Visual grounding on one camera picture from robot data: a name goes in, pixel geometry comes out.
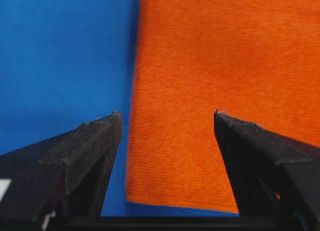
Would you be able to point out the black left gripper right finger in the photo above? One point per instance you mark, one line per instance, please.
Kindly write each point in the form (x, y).
(271, 175)

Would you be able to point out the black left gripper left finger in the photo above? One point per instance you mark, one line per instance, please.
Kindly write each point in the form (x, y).
(45, 184)

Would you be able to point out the orange towel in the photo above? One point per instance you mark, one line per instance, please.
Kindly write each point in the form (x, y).
(257, 60)

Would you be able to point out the blue table cloth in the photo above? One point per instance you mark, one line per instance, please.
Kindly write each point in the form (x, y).
(68, 62)

